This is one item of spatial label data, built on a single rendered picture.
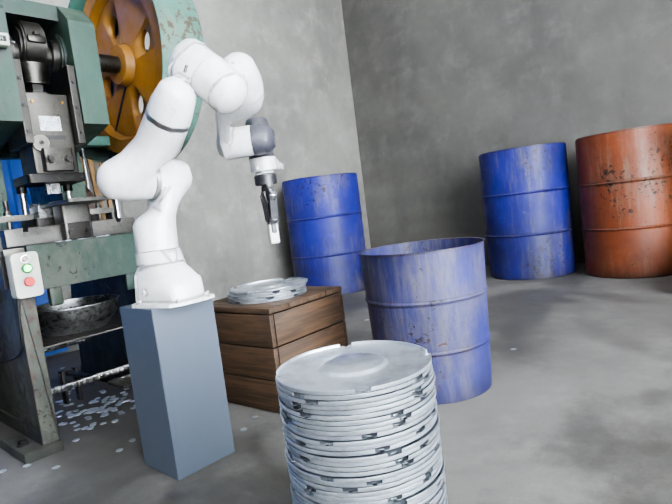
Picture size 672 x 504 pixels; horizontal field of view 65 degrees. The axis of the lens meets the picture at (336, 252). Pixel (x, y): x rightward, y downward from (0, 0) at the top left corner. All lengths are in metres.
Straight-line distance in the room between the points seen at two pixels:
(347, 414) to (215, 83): 0.82
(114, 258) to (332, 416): 1.31
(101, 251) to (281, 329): 0.70
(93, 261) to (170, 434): 0.76
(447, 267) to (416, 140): 3.30
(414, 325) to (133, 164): 0.92
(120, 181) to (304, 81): 3.55
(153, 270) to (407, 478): 0.83
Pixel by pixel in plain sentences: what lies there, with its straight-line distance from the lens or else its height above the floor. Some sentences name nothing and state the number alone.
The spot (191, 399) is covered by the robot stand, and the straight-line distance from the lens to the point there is 1.48.
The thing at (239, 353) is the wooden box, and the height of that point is 0.19.
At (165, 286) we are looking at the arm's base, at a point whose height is 0.50.
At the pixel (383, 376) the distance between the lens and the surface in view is 0.92.
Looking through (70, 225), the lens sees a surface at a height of 0.70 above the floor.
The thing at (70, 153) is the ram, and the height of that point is 0.95.
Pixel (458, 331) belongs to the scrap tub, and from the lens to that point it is 1.66.
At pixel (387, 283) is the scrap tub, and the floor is 0.39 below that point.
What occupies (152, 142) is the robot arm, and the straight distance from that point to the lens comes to 1.38.
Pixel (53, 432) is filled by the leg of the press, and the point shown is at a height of 0.06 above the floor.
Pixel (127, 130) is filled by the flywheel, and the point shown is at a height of 1.08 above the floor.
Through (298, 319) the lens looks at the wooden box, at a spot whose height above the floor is 0.28.
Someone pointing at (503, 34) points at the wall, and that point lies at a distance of 4.56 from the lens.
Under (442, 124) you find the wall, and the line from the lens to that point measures 4.71.
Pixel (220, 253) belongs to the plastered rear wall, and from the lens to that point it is 3.96.
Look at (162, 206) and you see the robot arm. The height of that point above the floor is 0.70.
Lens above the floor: 0.65
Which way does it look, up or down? 5 degrees down
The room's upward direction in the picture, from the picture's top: 7 degrees counter-clockwise
